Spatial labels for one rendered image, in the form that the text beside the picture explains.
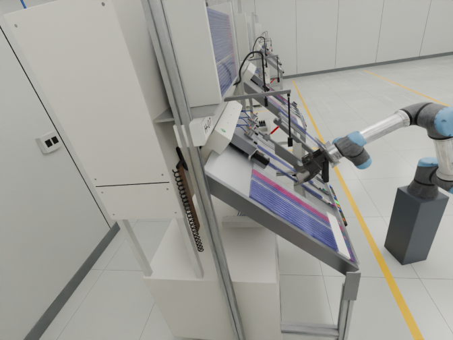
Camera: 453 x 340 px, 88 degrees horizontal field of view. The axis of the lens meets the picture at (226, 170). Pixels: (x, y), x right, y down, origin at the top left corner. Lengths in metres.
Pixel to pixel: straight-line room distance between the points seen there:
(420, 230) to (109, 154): 1.82
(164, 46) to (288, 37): 8.18
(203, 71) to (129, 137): 0.32
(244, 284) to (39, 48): 1.12
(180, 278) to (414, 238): 1.49
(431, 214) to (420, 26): 8.24
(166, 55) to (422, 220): 1.72
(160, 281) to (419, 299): 1.55
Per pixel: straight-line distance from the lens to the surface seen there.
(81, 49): 0.81
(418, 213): 1.84
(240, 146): 1.07
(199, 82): 0.79
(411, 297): 2.02
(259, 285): 1.17
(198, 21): 0.78
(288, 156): 1.50
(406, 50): 9.73
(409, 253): 2.09
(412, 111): 1.46
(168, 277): 1.28
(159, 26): 0.66
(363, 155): 1.21
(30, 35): 0.91
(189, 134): 0.69
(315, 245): 0.98
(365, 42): 9.25
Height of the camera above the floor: 1.57
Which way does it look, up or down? 29 degrees down
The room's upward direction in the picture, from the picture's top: 11 degrees counter-clockwise
